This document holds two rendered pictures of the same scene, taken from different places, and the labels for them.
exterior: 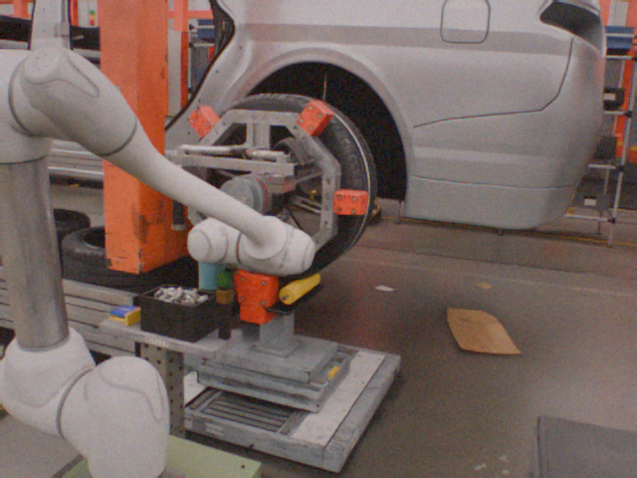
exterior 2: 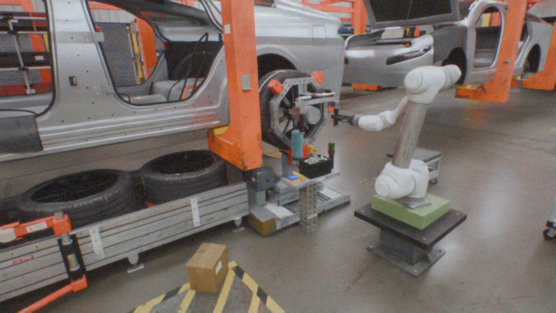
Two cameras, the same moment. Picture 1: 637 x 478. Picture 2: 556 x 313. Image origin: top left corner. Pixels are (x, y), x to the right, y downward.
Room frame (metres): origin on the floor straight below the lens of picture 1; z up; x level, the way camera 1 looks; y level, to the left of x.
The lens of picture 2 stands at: (0.66, 2.26, 1.32)
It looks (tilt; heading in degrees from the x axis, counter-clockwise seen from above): 18 degrees down; 306
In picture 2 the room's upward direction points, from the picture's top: 2 degrees counter-clockwise
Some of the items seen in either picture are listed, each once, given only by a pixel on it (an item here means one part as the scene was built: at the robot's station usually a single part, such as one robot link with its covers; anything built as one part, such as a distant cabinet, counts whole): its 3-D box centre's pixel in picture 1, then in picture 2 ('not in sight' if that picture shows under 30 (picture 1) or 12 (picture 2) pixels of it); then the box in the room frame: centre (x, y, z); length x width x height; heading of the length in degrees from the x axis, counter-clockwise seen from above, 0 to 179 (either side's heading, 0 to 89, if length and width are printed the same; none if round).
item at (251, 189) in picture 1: (251, 195); (305, 113); (1.87, 0.23, 0.85); 0.21 x 0.14 x 0.14; 160
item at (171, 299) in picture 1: (179, 310); (315, 165); (1.67, 0.42, 0.51); 0.20 x 0.14 x 0.13; 69
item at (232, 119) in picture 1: (261, 192); (300, 112); (1.93, 0.20, 0.85); 0.54 x 0.07 x 0.54; 70
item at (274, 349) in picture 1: (277, 323); (289, 167); (2.09, 0.14, 0.32); 0.40 x 0.30 x 0.28; 70
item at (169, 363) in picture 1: (163, 393); (308, 205); (1.70, 0.48, 0.21); 0.10 x 0.10 x 0.42; 70
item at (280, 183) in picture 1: (282, 181); (333, 103); (1.68, 0.11, 0.93); 0.09 x 0.05 x 0.05; 160
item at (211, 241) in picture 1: (220, 240); (372, 123); (1.33, 0.23, 0.83); 0.16 x 0.13 x 0.11; 160
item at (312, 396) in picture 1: (276, 368); (290, 187); (2.09, 0.14, 0.13); 0.50 x 0.36 x 0.10; 70
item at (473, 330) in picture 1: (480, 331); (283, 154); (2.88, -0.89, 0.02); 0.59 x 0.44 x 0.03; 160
